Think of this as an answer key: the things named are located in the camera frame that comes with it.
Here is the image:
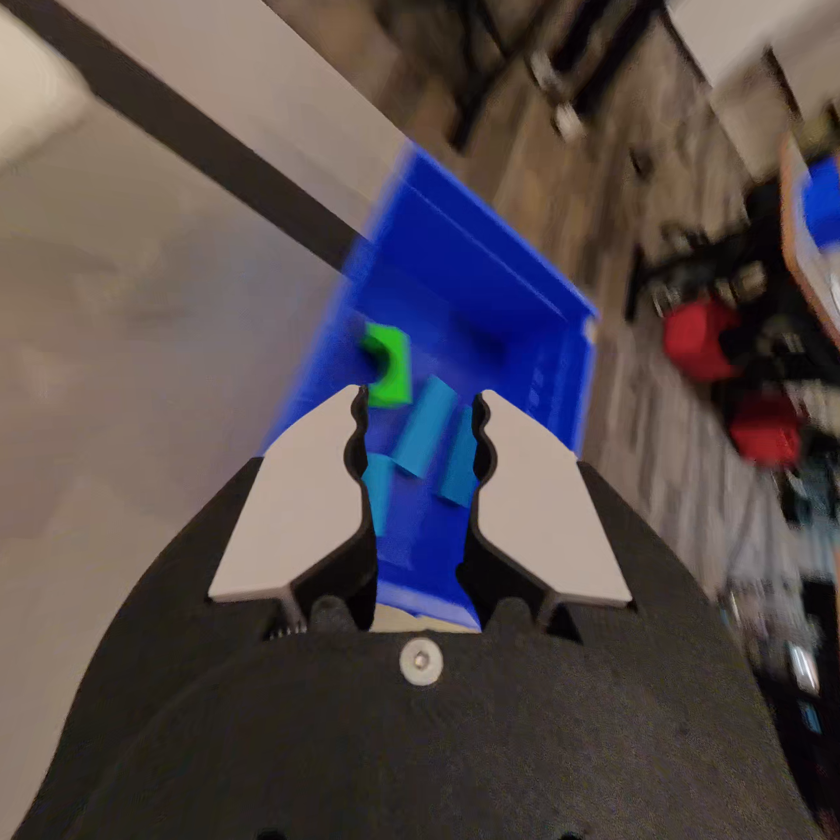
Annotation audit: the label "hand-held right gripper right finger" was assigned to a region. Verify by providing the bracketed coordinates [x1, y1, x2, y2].
[456, 389, 634, 634]

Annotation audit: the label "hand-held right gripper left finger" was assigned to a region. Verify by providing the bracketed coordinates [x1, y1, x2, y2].
[207, 385, 379, 634]

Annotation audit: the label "blue wooden block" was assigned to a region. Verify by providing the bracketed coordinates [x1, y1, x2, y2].
[361, 453, 395, 536]

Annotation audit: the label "blue wooden cylinder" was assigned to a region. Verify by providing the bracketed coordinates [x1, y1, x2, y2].
[392, 375, 457, 479]
[438, 407, 480, 509]

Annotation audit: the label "green wooden block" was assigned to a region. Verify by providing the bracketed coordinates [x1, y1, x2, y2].
[360, 323, 413, 408]

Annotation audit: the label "blue plastic bin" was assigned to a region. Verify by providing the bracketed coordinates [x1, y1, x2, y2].
[259, 141, 598, 634]

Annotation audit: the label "red bag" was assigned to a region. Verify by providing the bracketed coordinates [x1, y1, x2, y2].
[661, 297, 807, 468]

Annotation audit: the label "black office chair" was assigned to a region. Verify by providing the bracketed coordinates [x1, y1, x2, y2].
[453, 0, 657, 145]

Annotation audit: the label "black table frame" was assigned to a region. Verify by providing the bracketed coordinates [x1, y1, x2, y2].
[626, 217, 788, 316]

